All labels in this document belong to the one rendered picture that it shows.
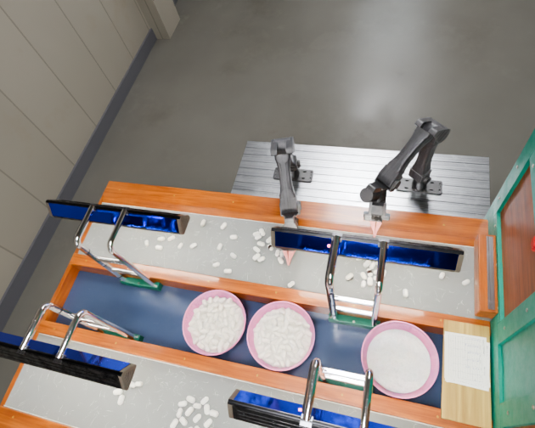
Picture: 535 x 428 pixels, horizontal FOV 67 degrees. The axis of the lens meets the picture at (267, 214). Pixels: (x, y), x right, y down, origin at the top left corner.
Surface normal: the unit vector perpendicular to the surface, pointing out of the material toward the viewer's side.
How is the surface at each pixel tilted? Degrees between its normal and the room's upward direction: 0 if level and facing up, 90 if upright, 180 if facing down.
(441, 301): 0
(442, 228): 0
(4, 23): 90
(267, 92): 0
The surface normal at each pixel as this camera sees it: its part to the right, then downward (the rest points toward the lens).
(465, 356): -0.18, -0.49
